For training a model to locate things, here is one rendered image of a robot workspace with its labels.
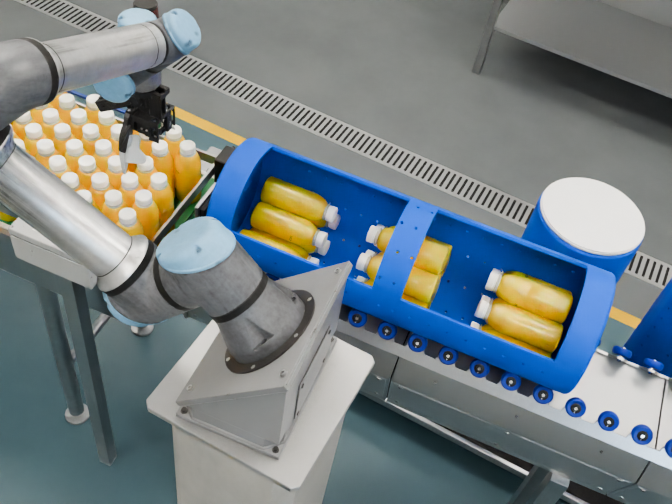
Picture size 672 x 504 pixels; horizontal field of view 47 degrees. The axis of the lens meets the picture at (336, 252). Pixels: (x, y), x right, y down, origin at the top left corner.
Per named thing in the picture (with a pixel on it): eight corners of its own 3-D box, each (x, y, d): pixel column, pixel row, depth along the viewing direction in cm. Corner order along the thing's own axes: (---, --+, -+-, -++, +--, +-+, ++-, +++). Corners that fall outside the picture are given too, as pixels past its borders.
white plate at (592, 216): (655, 260, 196) (653, 263, 197) (635, 184, 214) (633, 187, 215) (547, 245, 195) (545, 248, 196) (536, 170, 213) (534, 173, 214)
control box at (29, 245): (91, 290, 173) (86, 260, 166) (15, 257, 177) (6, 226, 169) (117, 260, 180) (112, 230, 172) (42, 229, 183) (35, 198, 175)
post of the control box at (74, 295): (110, 466, 251) (68, 268, 177) (99, 461, 252) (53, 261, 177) (117, 456, 254) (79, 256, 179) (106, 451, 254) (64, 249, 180)
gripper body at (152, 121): (157, 147, 164) (154, 101, 155) (122, 133, 165) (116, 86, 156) (176, 126, 168) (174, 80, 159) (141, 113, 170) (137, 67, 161)
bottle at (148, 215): (162, 254, 195) (159, 208, 183) (135, 257, 194) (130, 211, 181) (159, 235, 199) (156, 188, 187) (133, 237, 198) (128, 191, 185)
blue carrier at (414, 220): (555, 419, 172) (605, 343, 151) (202, 272, 186) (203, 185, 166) (578, 327, 190) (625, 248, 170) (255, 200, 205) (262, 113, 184)
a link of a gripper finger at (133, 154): (136, 182, 164) (148, 140, 162) (112, 172, 165) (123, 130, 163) (143, 181, 167) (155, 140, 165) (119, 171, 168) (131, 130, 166)
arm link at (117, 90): (119, 54, 134) (141, 21, 142) (79, 82, 140) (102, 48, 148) (152, 88, 138) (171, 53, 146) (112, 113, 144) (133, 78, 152)
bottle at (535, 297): (569, 300, 172) (497, 273, 175) (576, 291, 166) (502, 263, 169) (560, 327, 171) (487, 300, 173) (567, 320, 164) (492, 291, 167)
